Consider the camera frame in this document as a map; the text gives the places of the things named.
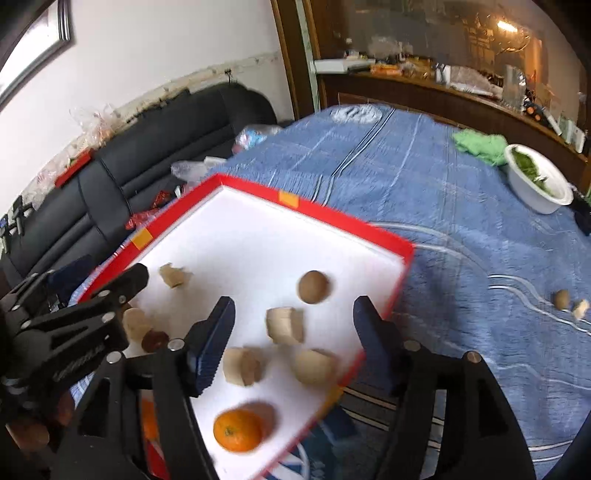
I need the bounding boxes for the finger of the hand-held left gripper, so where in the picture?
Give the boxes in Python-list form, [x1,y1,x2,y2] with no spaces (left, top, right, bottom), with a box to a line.
[9,255,95,319]
[76,263,149,324]

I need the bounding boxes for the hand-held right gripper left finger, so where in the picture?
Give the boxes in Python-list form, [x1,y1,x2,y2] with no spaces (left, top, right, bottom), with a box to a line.
[51,296,237,480]

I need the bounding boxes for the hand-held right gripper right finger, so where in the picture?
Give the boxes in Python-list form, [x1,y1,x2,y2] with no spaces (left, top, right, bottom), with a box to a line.
[352,295,536,480]

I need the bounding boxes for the red date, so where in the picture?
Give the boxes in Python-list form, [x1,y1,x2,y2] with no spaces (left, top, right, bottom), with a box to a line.
[141,330,170,352]

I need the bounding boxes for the red box with white inside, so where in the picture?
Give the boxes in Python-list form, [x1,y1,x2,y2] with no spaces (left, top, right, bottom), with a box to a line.
[69,173,416,480]

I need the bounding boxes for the person's left hand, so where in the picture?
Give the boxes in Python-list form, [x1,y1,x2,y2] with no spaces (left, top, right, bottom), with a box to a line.
[7,394,75,449]

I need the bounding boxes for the black remote controls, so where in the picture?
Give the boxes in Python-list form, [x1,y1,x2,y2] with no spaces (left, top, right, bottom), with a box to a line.
[0,195,37,252]

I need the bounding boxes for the red wrapper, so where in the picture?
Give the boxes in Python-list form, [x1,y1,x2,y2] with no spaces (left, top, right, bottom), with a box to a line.
[126,191,172,232]

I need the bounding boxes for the orange mandarin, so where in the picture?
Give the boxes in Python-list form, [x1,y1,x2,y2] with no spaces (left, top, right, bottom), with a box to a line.
[213,408,265,453]

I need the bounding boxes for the black leather sofa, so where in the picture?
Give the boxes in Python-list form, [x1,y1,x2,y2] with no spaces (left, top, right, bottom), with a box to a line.
[0,85,279,296]

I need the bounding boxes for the crumpled clear plastic bag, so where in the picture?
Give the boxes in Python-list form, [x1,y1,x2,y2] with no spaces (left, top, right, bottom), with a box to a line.
[171,157,228,184]

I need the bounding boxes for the clear wrapping with red box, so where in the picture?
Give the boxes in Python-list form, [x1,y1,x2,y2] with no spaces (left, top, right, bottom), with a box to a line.
[28,105,136,189]

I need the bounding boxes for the blue patterned tablecloth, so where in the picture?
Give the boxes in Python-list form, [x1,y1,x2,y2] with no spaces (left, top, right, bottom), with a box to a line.
[221,104,591,480]

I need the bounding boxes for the blue white plastic bag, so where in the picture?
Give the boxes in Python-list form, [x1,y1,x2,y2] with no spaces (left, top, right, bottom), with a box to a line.
[232,124,283,154]

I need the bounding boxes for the white bowl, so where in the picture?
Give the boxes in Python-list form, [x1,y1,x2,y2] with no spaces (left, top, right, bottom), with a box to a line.
[503,144,574,215]

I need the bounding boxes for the green cloth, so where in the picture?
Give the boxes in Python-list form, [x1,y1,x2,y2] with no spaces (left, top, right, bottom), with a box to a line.
[451,129,509,167]

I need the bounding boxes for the green leafy vegetables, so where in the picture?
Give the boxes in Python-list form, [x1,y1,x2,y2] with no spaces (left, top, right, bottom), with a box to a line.
[512,150,553,191]

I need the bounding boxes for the black object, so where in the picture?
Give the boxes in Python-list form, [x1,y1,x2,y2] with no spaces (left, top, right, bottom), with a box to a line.
[571,190,591,237]

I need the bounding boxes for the flat white box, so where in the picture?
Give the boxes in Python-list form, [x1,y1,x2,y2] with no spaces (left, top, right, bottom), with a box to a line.
[314,58,376,75]

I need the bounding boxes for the white cups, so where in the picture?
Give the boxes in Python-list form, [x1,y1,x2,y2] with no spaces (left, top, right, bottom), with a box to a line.
[558,115,588,149]

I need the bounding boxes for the clear glass jar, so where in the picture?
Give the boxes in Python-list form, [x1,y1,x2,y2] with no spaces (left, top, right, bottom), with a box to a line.
[501,65,528,105]

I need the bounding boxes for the wooden glass cabinet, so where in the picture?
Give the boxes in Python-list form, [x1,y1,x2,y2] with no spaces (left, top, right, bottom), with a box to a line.
[271,0,591,155]

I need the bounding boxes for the dark picture frame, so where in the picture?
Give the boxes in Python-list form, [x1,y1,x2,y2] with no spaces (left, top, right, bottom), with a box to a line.
[0,0,75,112]

